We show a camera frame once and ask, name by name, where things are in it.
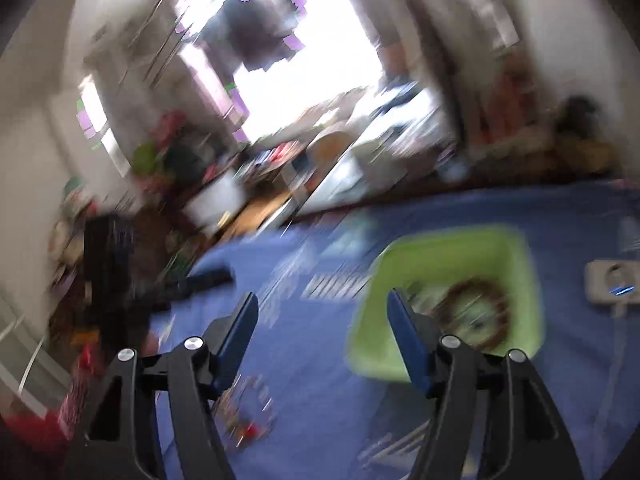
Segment brown beaded bracelet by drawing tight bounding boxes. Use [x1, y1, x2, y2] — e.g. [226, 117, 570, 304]
[433, 278, 512, 352]

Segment green plastic tray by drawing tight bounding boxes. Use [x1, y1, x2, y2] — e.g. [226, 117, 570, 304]
[346, 224, 544, 382]

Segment blue bed sheet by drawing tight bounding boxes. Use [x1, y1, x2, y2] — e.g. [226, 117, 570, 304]
[154, 182, 639, 479]

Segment white power adapter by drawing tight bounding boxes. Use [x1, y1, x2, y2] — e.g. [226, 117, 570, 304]
[585, 260, 640, 306]

